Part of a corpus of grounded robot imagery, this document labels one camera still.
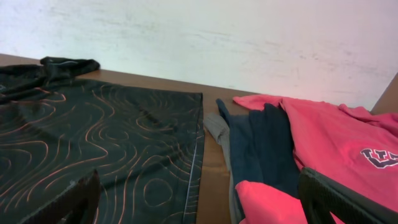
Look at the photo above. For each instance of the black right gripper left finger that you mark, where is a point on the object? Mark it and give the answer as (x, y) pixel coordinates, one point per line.
(76, 204)

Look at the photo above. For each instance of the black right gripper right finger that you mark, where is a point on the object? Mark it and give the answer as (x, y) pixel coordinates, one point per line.
(323, 199)

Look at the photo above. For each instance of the black orange-lined jersey shirt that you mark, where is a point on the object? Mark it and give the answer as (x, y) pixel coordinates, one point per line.
(144, 146)

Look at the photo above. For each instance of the red printed t-shirt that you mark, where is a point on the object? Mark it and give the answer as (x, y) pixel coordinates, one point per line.
(349, 145)

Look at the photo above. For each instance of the navy blue garment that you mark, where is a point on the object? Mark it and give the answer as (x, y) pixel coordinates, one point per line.
(261, 148)

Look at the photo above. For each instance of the grey garment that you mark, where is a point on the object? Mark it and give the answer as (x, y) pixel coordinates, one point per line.
(219, 130)

